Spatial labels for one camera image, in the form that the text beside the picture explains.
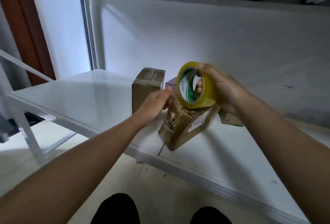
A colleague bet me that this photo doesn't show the person's left hand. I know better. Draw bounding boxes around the person's left hand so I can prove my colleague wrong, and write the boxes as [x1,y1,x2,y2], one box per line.
[133,89,174,125]

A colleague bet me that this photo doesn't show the person's right hand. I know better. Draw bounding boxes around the person's right hand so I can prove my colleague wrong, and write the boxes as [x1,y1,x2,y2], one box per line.
[194,63,253,118]

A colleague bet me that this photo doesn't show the long cardboard box white label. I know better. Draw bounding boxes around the long cardboard box white label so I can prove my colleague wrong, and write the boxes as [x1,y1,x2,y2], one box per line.
[131,67,167,115]

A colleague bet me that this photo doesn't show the yellow tape roll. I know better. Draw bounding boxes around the yellow tape roll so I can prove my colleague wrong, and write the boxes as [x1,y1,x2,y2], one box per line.
[176,61,218,110]

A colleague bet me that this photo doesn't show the pink carton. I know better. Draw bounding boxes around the pink carton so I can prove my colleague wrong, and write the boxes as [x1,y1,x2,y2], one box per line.
[164,77,178,92]

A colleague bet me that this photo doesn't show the small cardboard box red label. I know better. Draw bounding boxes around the small cardboard box red label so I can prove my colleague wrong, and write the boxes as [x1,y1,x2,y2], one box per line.
[218,109,245,127]

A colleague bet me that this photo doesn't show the person's left forearm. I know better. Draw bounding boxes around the person's left forearm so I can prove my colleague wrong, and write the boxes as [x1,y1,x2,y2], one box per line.
[0,110,150,224]

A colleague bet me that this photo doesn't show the person's right forearm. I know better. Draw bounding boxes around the person's right forearm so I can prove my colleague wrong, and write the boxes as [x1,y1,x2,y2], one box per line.
[234,95,330,224]

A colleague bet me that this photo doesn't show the person's black trousers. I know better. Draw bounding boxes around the person's black trousers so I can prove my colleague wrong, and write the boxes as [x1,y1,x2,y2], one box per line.
[90,193,233,224]

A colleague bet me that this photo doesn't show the white metal shelf rack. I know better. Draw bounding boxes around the white metal shelf rack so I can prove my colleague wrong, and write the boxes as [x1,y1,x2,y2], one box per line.
[0,0,330,224]

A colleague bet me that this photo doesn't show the perforated white metal rack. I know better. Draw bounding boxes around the perforated white metal rack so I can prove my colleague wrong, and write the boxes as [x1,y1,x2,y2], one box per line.
[0,48,78,168]

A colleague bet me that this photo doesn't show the red-brown door frame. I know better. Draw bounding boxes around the red-brown door frame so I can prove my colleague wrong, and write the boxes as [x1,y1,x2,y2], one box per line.
[0,0,57,87]

